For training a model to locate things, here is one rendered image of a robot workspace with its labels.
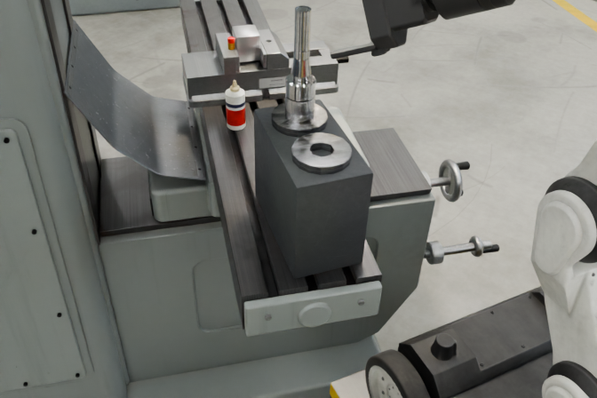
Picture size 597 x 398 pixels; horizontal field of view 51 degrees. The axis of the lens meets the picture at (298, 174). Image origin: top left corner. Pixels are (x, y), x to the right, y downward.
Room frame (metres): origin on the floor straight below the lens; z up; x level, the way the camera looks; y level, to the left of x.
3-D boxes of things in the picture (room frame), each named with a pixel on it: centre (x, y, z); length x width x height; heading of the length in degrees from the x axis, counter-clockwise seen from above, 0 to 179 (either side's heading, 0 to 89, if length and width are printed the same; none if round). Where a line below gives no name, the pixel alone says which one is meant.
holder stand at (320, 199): (0.80, -0.02, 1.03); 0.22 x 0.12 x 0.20; 20
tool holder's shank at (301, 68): (0.85, 0.00, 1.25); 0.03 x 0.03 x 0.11
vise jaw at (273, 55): (1.30, 0.07, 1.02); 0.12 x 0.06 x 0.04; 16
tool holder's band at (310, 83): (0.85, 0.00, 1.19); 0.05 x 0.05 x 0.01
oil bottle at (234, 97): (1.12, 0.14, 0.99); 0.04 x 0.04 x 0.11
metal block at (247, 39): (1.29, 0.13, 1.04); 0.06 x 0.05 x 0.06; 16
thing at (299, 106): (0.85, 0.00, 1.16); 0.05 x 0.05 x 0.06
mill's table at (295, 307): (1.25, 0.12, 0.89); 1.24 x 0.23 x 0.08; 14
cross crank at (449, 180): (1.33, -0.38, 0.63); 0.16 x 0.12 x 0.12; 104
